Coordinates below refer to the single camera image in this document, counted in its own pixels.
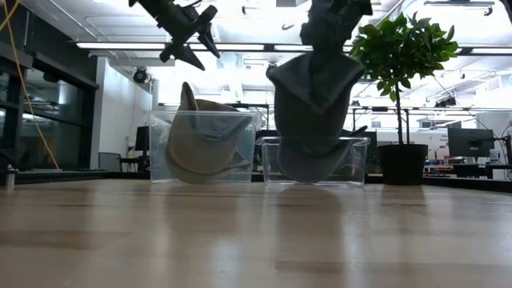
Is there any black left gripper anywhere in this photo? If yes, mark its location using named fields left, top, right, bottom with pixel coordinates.
left=147, top=0, right=222, bottom=72

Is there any grey bucket hat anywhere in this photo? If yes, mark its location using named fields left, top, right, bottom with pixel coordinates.
left=266, top=51, right=366, bottom=156
left=276, top=126, right=369, bottom=185

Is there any long ceiling light bar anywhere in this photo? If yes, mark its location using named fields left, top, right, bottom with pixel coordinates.
left=75, top=42, right=512, bottom=55

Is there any green leafy plant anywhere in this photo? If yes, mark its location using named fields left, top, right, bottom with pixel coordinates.
left=350, top=11, right=460, bottom=146

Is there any tall clear plastic bin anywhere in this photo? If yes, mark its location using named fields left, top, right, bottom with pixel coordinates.
left=150, top=110, right=257, bottom=184

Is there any small black monitor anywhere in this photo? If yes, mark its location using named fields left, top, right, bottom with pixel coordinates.
left=134, top=126, right=150, bottom=152

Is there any grey office chair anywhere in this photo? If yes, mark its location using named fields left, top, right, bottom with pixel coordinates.
left=98, top=151, right=123, bottom=172

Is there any low clear plastic bin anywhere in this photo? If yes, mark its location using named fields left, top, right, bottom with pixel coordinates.
left=255, top=136, right=371, bottom=186

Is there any black plant pot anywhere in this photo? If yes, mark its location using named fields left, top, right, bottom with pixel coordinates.
left=376, top=143, right=429, bottom=186

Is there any black computer monitor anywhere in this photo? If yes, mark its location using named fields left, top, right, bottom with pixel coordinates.
left=447, top=127, right=496, bottom=158

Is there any yellow cable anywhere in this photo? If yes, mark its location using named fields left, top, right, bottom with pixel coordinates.
left=0, top=0, right=61, bottom=171

